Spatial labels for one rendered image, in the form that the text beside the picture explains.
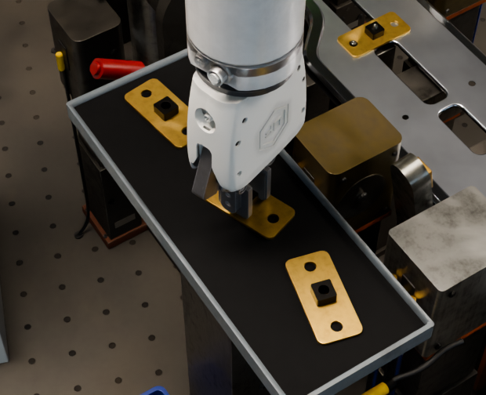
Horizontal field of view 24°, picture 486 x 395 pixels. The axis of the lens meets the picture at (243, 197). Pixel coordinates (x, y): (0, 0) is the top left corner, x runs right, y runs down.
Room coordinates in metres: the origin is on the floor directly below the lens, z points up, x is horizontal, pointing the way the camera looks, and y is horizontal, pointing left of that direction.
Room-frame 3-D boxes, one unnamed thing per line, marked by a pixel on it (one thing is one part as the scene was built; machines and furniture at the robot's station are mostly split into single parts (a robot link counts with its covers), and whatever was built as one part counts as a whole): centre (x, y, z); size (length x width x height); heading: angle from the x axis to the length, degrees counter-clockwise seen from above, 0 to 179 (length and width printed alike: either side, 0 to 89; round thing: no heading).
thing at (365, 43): (0.96, -0.15, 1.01); 0.08 x 0.04 x 0.01; 123
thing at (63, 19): (0.90, 0.18, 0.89); 0.09 x 0.08 x 0.38; 123
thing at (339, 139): (0.73, -0.09, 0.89); 0.12 x 0.08 x 0.38; 123
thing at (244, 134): (0.59, 0.00, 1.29); 0.10 x 0.07 x 0.11; 142
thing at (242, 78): (0.59, 0.00, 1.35); 0.09 x 0.08 x 0.03; 142
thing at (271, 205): (0.59, 0.00, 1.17); 0.08 x 0.04 x 0.01; 52
